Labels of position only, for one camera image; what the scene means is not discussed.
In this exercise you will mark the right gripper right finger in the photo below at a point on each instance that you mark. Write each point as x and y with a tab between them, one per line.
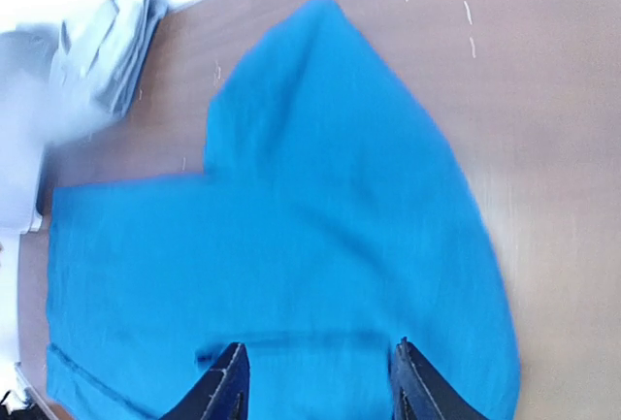
421	392

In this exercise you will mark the blue t-shirt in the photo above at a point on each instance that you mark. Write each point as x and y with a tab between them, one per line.
330	221

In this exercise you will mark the folded grey button shirt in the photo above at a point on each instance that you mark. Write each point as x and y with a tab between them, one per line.
102	51

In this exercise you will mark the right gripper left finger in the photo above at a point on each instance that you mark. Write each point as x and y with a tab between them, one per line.
223	390

